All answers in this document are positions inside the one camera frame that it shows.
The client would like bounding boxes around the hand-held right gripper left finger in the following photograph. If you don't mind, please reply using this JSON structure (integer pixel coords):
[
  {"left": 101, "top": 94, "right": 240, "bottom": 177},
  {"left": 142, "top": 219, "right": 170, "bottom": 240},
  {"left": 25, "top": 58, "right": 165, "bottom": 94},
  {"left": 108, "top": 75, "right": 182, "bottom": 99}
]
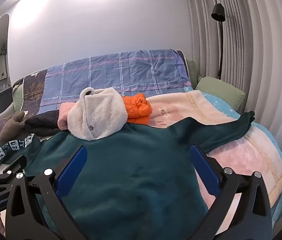
[{"left": 5, "top": 145, "right": 89, "bottom": 240}]

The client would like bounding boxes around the brown fuzzy garment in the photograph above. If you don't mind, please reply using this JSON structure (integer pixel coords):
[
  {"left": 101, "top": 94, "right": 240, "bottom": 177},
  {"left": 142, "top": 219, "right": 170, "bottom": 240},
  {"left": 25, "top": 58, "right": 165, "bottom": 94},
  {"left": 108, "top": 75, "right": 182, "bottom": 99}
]
[{"left": 0, "top": 111, "right": 33, "bottom": 146}]

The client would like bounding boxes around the pink fleece blanket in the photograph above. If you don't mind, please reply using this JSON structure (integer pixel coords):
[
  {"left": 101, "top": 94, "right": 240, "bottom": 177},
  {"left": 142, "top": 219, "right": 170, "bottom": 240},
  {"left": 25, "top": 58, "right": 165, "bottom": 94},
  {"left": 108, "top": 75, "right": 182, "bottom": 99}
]
[{"left": 144, "top": 90, "right": 282, "bottom": 240}]

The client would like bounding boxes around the white pleated curtain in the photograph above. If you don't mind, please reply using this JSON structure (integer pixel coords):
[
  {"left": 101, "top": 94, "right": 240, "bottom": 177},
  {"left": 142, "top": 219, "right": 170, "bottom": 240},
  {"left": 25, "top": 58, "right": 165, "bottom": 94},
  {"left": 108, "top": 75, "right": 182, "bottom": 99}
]
[{"left": 184, "top": 0, "right": 282, "bottom": 155}]

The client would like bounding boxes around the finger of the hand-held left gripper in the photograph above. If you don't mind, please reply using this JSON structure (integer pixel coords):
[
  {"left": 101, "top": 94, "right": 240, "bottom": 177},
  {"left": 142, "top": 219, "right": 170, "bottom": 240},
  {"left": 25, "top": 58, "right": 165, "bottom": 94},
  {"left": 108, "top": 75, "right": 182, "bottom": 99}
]
[{"left": 0, "top": 155, "right": 28, "bottom": 183}]

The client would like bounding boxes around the pink garment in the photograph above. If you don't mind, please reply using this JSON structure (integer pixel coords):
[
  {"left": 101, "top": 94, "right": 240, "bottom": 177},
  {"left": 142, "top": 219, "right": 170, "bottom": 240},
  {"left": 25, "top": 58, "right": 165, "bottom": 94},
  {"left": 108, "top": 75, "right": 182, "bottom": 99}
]
[{"left": 57, "top": 102, "right": 81, "bottom": 131}]

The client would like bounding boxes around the black floor lamp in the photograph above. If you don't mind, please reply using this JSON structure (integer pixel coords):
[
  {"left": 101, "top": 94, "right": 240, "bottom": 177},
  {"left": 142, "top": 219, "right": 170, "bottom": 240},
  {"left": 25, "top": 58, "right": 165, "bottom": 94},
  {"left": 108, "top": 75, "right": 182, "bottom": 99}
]
[{"left": 211, "top": 3, "right": 225, "bottom": 80}]

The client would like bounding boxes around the orange puffer jacket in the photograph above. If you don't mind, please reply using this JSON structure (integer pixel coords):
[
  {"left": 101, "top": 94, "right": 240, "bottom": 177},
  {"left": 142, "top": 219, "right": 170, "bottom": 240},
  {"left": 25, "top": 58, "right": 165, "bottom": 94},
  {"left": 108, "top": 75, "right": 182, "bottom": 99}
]
[{"left": 122, "top": 93, "right": 152, "bottom": 125}]

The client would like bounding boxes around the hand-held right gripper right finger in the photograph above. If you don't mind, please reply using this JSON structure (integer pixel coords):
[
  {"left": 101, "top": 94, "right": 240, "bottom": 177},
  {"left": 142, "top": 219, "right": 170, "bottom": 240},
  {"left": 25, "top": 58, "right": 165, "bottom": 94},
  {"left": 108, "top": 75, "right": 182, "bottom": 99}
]
[{"left": 189, "top": 145, "right": 272, "bottom": 240}]

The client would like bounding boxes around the black garment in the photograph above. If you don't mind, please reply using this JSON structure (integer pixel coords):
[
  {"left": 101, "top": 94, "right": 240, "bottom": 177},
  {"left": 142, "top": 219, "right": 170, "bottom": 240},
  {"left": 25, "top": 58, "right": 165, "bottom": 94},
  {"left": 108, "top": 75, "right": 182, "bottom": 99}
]
[{"left": 25, "top": 110, "right": 62, "bottom": 137}]

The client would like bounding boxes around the large green pillow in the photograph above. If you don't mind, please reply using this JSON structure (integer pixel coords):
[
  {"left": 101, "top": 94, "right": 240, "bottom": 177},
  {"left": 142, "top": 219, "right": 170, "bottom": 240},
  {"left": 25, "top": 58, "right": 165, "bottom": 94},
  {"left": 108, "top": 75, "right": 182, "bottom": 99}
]
[{"left": 195, "top": 76, "right": 246, "bottom": 111}]

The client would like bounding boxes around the blue plaid duvet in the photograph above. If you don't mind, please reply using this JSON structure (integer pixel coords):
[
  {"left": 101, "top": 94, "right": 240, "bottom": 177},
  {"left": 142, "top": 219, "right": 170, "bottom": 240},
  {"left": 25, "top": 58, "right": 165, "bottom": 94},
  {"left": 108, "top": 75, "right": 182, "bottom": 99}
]
[{"left": 38, "top": 49, "right": 190, "bottom": 112}]

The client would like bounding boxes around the dark green sweater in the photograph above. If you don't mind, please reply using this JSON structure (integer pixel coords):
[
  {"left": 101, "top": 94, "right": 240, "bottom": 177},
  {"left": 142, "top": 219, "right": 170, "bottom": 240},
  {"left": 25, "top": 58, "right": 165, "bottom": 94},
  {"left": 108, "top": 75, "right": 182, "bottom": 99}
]
[{"left": 0, "top": 110, "right": 255, "bottom": 240}]

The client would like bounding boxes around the teal star quilt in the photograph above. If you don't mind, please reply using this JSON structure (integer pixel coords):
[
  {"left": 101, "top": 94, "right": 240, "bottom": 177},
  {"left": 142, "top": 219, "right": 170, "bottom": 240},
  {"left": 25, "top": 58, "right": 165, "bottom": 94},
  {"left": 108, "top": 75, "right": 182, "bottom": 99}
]
[{"left": 202, "top": 92, "right": 282, "bottom": 215}]

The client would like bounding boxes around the white fleece jacket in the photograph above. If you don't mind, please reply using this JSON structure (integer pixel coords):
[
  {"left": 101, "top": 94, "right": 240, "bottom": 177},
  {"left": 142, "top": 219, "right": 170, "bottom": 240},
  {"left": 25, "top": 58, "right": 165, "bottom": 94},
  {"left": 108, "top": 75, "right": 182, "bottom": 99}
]
[{"left": 67, "top": 87, "right": 128, "bottom": 141}]

